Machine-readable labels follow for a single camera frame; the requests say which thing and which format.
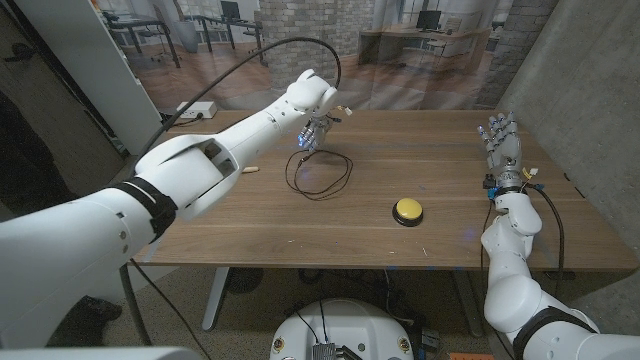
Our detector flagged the black door handle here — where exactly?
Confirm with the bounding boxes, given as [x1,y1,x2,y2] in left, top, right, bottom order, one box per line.
[3,42,36,64]

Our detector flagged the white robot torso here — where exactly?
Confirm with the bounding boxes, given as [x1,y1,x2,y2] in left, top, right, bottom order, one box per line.
[269,298,415,360]

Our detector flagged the black USB cable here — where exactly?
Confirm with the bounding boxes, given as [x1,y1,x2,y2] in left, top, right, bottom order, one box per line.
[284,148,355,202]

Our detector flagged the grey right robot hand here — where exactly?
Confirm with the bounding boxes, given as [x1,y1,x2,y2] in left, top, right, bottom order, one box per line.
[477,112,524,191]

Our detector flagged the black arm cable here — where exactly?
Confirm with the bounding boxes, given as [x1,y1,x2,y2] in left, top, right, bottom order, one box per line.
[528,182,567,297]
[128,36,343,177]

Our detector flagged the white cabinet panel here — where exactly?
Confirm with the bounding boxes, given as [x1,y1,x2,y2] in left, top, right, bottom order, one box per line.
[14,0,167,156]

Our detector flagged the yellow button with black base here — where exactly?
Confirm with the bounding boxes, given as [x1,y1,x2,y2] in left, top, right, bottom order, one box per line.
[391,197,425,228]

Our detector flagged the printed office backdrop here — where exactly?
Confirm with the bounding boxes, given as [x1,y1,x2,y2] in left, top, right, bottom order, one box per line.
[92,0,560,112]

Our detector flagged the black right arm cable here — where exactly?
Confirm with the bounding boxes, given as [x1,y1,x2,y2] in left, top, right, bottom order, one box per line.
[528,182,567,297]

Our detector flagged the grey table leg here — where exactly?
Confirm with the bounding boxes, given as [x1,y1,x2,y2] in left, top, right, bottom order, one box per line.
[449,269,482,337]

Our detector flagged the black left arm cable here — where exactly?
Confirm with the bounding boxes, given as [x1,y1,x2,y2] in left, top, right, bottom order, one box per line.
[128,36,343,177]

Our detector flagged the white power strip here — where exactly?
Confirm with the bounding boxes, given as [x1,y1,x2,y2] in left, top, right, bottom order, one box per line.
[176,100,218,120]

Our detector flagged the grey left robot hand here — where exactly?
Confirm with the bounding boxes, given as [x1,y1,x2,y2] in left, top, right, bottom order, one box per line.
[298,115,334,153]

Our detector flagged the white table leg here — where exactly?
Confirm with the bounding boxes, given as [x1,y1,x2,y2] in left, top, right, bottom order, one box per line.
[201,266,231,332]

